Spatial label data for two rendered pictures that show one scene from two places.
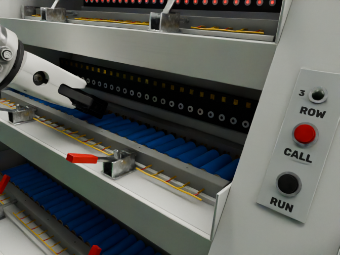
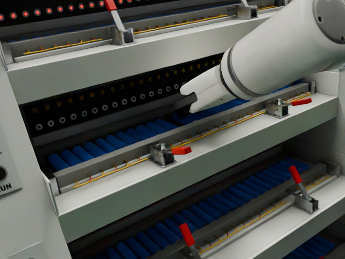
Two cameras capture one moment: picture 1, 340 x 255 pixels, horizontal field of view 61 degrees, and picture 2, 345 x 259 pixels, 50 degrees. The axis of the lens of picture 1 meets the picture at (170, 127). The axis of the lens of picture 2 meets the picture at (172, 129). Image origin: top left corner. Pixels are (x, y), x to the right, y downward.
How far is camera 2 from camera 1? 0.81 m
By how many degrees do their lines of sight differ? 65
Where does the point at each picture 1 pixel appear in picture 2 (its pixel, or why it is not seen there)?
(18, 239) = (235, 246)
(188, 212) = (317, 99)
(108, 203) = (291, 130)
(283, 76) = not seen: hidden behind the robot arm
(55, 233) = (242, 214)
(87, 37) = (204, 40)
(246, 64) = not seen: hidden behind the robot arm
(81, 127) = (218, 118)
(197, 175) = (298, 87)
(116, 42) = (232, 34)
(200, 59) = not seen: hidden behind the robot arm
